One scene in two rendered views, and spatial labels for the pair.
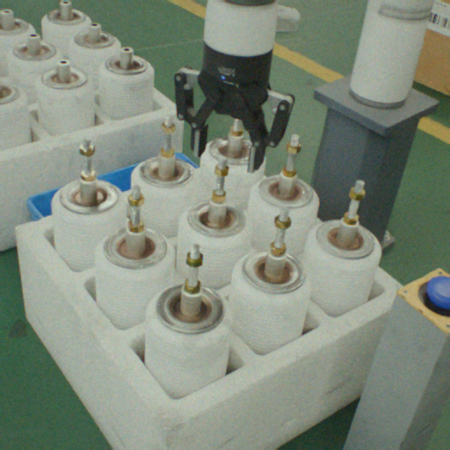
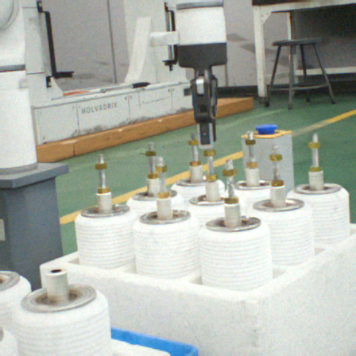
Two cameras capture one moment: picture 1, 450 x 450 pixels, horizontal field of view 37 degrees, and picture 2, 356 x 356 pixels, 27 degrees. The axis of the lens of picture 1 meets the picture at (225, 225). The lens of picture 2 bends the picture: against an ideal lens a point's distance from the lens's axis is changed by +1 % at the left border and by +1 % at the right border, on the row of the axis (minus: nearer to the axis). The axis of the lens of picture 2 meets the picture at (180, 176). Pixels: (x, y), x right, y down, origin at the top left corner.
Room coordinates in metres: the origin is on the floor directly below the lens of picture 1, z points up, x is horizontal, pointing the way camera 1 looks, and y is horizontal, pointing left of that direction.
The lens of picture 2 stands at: (0.96, 1.13, 0.50)
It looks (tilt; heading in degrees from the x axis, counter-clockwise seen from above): 10 degrees down; 259
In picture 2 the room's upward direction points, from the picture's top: 5 degrees counter-clockwise
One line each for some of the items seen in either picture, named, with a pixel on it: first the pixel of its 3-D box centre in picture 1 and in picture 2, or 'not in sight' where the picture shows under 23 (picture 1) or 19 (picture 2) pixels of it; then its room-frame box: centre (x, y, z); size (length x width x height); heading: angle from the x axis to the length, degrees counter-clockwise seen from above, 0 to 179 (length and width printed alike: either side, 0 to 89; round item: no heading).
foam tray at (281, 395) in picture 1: (206, 307); (220, 299); (0.69, 0.01, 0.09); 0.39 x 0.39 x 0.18; 40
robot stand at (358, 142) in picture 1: (357, 173); (21, 252); (1.00, -0.22, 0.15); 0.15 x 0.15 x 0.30; 47
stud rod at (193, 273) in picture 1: (193, 273); (315, 157); (0.53, 0.03, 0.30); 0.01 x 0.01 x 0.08; 1
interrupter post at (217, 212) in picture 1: (217, 210); (212, 191); (0.69, 0.01, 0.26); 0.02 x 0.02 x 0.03
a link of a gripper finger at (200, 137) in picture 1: (200, 141); (205, 136); (0.70, 0.04, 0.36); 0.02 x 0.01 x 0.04; 161
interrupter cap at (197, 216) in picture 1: (216, 219); (213, 199); (0.69, 0.01, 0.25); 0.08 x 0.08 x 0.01
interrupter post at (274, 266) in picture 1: (275, 263); (253, 178); (0.60, -0.06, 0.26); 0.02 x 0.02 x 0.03
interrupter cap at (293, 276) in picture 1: (273, 272); (253, 185); (0.60, -0.06, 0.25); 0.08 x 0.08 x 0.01
